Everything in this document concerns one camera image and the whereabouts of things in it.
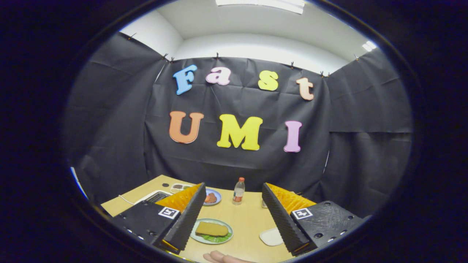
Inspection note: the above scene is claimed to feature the pale green plate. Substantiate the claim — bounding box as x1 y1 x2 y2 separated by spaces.
190 218 234 245

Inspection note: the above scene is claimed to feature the clear bottle with red cap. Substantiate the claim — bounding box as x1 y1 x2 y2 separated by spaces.
233 177 246 205

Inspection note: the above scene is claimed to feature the small white dish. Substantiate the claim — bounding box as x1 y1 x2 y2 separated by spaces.
259 227 285 247

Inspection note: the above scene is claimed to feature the long ceiling light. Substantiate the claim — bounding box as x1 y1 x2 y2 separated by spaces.
215 0 306 15

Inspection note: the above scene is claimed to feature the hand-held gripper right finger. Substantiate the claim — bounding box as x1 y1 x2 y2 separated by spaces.
262 183 366 256

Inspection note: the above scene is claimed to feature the black backdrop cloth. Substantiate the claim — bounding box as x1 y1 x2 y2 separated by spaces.
64 32 414 220

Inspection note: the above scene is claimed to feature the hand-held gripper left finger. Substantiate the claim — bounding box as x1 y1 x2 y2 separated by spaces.
110 182 207 255

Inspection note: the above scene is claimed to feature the toasted brown bread slice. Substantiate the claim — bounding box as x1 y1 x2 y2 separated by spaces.
195 221 229 237

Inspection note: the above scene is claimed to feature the blue plate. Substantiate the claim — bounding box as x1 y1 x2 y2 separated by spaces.
202 188 222 206

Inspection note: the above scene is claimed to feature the white divided grain tray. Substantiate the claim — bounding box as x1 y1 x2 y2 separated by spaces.
170 183 194 194

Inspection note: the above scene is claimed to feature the white toaster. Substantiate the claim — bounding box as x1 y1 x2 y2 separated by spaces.
135 190 172 205

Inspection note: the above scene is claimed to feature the green lettuce leaf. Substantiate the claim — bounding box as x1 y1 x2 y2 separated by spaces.
199 234 231 243

